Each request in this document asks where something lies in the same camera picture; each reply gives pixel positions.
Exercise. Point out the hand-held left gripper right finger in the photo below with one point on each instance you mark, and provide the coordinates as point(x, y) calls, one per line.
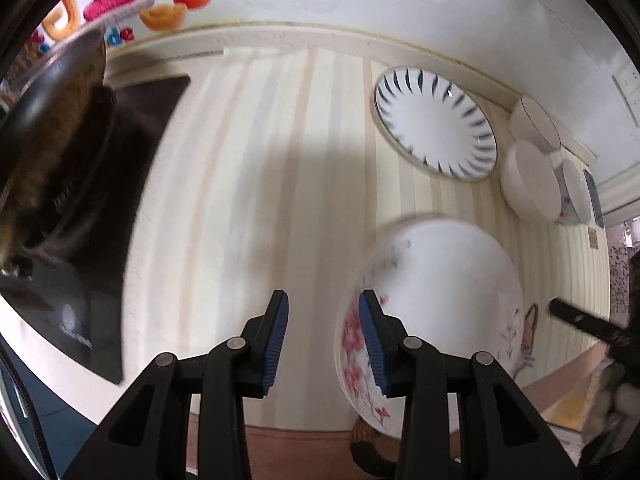
point(372, 340)

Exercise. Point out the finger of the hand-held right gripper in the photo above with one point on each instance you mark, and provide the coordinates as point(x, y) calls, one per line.
point(580, 317)

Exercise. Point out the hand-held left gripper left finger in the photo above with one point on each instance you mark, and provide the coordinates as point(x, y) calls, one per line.
point(277, 340)

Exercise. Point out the white pink floral plate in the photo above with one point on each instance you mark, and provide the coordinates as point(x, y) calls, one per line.
point(440, 285)

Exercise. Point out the white floral print bowl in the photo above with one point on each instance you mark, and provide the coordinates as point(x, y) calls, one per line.
point(575, 195)

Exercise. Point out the white blue-striped rim plate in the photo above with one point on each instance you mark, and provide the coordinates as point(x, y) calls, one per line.
point(435, 120)

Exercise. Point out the small brown square tag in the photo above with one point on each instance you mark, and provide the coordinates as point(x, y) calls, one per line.
point(593, 238)

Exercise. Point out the dark blue phone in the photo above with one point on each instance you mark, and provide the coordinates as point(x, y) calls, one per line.
point(594, 197)

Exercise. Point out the striped cat print mat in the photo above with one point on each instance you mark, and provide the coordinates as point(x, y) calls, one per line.
point(260, 170)

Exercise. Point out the black gas stove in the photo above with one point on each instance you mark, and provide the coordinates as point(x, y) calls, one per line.
point(135, 160)

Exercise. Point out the black wok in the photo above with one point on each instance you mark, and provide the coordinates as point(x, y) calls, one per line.
point(45, 135)

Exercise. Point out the white wall socket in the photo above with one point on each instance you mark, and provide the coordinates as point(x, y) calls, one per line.
point(627, 92)

